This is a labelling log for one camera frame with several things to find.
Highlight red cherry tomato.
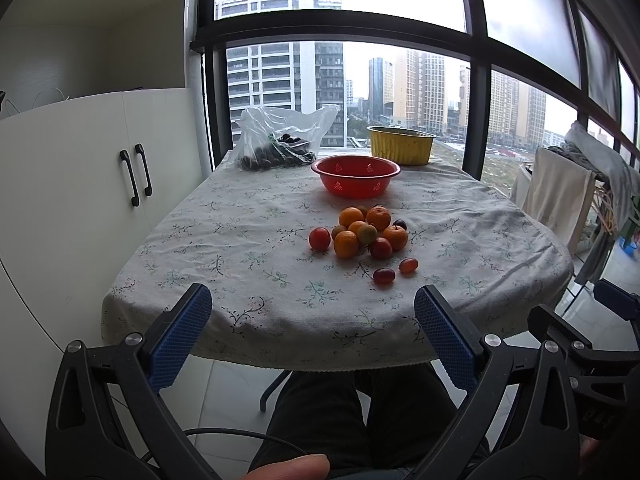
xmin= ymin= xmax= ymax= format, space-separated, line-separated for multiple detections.
xmin=398 ymin=258 xmax=419 ymax=275

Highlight red grape tomato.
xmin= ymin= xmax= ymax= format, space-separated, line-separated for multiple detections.
xmin=372 ymin=268 xmax=396 ymax=286

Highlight mandarin with stem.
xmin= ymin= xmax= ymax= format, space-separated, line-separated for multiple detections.
xmin=381 ymin=224 xmax=409 ymax=252

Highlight small mandarin orange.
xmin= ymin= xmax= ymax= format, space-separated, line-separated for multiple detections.
xmin=366 ymin=206 xmax=392 ymax=233

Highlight large smooth orange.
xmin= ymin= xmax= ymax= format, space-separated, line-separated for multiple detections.
xmin=333 ymin=230 xmax=359 ymax=259

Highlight bumpy mandarin orange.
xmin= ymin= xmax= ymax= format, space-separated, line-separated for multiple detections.
xmin=338 ymin=207 xmax=364 ymax=228

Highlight green-brown small fruit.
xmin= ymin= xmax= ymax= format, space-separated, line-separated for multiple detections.
xmin=357 ymin=223 xmax=378 ymax=246

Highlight brown longan fruit back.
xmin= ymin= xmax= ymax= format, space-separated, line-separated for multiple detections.
xmin=331 ymin=224 xmax=346 ymax=238

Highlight person right hand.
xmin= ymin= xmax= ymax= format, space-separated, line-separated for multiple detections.
xmin=580 ymin=436 xmax=599 ymax=458

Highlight person left hand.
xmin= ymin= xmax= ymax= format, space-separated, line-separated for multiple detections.
xmin=242 ymin=454 xmax=330 ymax=480

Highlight clothes drying rack with laundry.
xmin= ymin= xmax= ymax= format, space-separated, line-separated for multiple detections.
xmin=511 ymin=122 xmax=639 ymax=285

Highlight yellow foil container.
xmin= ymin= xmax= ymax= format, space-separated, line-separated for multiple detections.
xmin=368 ymin=126 xmax=434 ymax=166

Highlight red plastic colander bowl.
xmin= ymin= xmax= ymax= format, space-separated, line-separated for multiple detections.
xmin=311 ymin=155 xmax=401 ymax=200

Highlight floral white tablecloth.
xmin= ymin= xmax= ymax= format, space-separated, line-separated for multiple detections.
xmin=101 ymin=162 xmax=573 ymax=372

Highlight white cabinet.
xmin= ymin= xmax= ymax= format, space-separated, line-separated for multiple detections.
xmin=1 ymin=89 xmax=203 ymax=466

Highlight clear plastic bag of fruit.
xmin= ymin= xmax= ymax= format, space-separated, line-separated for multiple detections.
xmin=222 ymin=104 xmax=340 ymax=171

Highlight black cable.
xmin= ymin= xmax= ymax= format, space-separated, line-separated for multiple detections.
xmin=139 ymin=426 xmax=312 ymax=463

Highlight black cabinet handle left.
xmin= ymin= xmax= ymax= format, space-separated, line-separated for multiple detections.
xmin=119 ymin=150 xmax=140 ymax=208

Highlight black cabinet handle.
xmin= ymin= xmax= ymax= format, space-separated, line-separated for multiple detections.
xmin=134 ymin=143 xmax=153 ymax=197
xmin=119 ymin=150 xmax=140 ymax=208

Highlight black cabinet handle right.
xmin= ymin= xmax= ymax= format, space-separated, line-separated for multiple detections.
xmin=134 ymin=143 xmax=153 ymax=197

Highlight black window frame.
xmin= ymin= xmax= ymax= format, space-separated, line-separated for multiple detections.
xmin=190 ymin=0 xmax=639 ymax=179

